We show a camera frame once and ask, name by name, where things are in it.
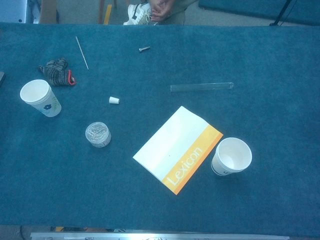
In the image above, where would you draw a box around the striped knit work glove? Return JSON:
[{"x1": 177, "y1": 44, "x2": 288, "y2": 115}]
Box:
[{"x1": 37, "y1": 57, "x2": 78, "y2": 87}]

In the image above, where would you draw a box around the black tripod stand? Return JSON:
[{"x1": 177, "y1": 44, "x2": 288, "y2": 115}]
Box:
[{"x1": 269, "y1": 0, "x2": 293, "y2": 27}]

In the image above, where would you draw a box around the yellow strip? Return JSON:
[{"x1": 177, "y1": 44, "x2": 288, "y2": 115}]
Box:
[{"x1": 103, "y1": 4, "x2": 113, "y2": 25}]

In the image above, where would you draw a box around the clear glass test tube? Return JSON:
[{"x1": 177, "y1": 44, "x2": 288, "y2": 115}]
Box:
[{"x1": 170, "y1": 82, "x2": 235, "y2": 93}]

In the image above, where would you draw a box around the teal carpet table cover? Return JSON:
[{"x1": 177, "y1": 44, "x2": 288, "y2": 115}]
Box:
[{"x1": 0, "y1": 21, "x2": 320, "y2": 237}]

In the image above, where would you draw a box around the thin metal rod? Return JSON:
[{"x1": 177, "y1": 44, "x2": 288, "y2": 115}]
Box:
[{"x1": 75, "y1": 35, "x2": 90, "y2": 71}]

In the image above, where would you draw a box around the white sneaker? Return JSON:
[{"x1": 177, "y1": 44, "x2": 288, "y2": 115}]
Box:
[{"x1": 122, "y1": 2, "x2": 153, "y2": 26}]

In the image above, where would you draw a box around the paper cup with blue flower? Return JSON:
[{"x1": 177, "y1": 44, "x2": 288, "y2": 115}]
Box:
[{"x1": 19, "y1": 79, "x2": 62, "y2": 118}]

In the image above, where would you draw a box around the wooden chair leg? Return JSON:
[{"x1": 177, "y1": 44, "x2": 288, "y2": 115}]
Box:
[{"x1": 98, "y1": 0, "x2": 118, "y2": 25}]

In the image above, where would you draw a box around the aluminium frame rail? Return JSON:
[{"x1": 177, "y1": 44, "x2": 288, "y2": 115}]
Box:
[{"x1": 29, "y1": 231, "x2": 291, "y2": 240}]

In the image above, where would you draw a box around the brown cardboard box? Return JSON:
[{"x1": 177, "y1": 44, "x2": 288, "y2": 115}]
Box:
[{"x1": 39, "y1": 0, "x2": 60, "y2": 25}]

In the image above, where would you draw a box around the paper cup with dark print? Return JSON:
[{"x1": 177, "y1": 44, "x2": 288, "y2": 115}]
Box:
[{"x1": 210, "y1": 136, "x2": 253, "y2": 177}]

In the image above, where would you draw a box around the silver metal cabinet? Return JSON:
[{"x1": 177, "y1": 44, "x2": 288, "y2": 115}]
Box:
[{"x1": 0, "y1": 0, "x2": 41, "y2": 25}]

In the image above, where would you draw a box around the white and orange Lexicon book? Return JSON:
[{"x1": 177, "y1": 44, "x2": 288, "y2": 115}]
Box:
[{"x1": 132, "y1": 105, "x2": 224, "y2": 196}]

